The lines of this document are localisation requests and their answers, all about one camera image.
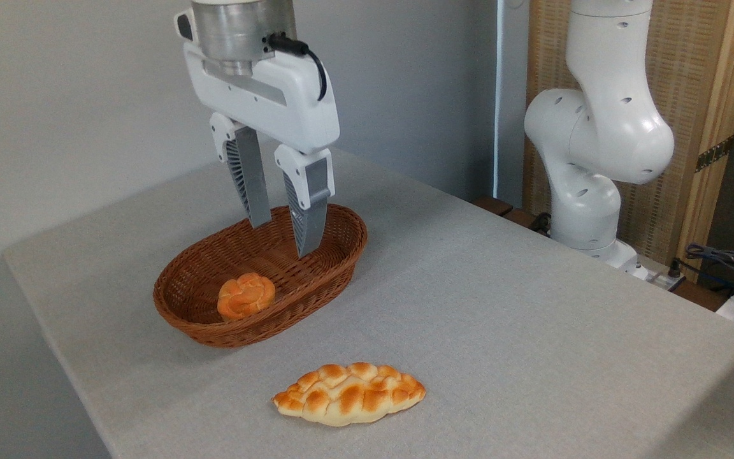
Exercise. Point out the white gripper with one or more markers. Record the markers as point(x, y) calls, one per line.
point(278, 102)

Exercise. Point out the long braided bread loaf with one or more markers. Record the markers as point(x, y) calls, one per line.
point(348, 395)

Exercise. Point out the round orange bread roll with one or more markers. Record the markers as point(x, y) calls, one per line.
point(246, 296)

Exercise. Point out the brown oval wicker basket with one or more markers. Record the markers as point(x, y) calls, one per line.
point(201, 319)

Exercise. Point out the metal screen hinge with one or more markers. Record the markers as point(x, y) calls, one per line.
point(714, 154)

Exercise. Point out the white vertical wall trim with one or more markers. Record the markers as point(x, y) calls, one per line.
point(501, 95)

